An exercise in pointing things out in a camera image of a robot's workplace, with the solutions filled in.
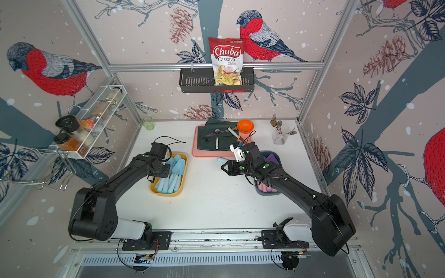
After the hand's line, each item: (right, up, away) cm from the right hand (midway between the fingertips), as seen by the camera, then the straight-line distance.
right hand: (225, 166), depth 80 cm
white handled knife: (+5, +16, +33) cm, 37 cm away
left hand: (-32, -2, +9) cm, 33 cm away
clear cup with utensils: (+33, +13, +24) cm, 43 cm away
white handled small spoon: (-6, +17, +35) cm, 39 cm away
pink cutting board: (+12, +12, +30) cm, 35 cm away
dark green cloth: (-6, +19, +35) cm, 40 cm away
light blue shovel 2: (-2, 0, +19) cm, 19 cm away
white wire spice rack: (-55, +21, -9) cm, 60 cm away
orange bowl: (+14, +20, +34) cm, 42 cm away
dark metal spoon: (-12, +13, +31) cm, 36 cm away
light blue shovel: (-28, -11, +6) cm, 30 cm away
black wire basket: (-14, +46, +15) cm, 50 cm away
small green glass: (-53, +23, +35) cm, 67 cm away
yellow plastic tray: (-24, +3, +17) cm, 30 cm away
